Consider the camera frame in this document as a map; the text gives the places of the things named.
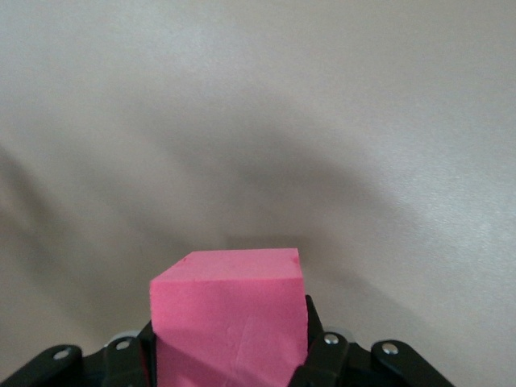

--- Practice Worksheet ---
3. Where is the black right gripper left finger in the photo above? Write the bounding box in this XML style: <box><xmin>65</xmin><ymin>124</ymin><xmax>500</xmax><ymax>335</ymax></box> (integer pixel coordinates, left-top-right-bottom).
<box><xmin>0</xmin><ymin>320</ymin><xmax>159</xmax><ymax>387</ymax></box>

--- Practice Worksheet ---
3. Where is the brown table cover sheet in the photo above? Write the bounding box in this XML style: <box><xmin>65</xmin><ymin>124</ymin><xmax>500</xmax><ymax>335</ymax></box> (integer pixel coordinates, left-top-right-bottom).
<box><xmin>0</xmin><ymin>0</ymin><xmax>516</xmax><ymax>387</ymax></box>

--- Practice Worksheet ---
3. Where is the red foam cube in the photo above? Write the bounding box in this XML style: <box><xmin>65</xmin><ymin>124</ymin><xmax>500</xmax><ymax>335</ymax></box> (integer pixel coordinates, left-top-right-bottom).
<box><xmin>148</xmin><ymin>248</ymin><xmax>310</xmax><ymax>387</ymax></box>

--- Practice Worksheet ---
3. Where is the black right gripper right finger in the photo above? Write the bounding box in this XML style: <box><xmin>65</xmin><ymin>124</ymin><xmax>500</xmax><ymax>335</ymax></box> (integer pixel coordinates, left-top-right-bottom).
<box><xmin>288</xmin><ymin>294</ymin><xmax>455</xmax><ymax>387</ymax></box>

